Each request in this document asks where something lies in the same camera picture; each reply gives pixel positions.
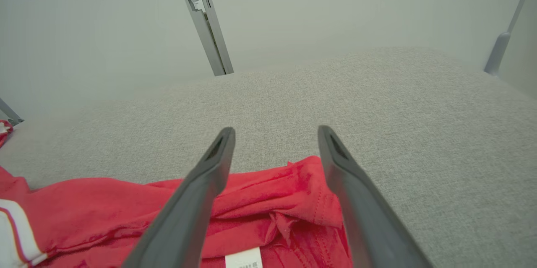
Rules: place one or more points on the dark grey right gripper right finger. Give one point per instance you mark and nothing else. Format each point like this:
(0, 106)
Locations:
(361, 217)

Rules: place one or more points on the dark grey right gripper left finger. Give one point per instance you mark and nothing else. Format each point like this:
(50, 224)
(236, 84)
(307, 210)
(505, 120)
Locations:
(188, 217)

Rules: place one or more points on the red jersey with white trim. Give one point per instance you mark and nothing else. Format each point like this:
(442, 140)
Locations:
(96, 205)

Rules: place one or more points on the red shorts with white stripes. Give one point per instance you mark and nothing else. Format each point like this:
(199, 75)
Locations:
(4, 131)

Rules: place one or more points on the grey aluminium wall profile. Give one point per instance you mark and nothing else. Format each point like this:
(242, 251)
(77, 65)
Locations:
(205, 20)

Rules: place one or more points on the grey metal frame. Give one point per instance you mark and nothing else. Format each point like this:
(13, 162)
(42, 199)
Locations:
(10, 115)

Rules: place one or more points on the grey post with rounded feet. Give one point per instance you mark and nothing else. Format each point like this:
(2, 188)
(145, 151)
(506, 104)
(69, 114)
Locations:
(497, 54)

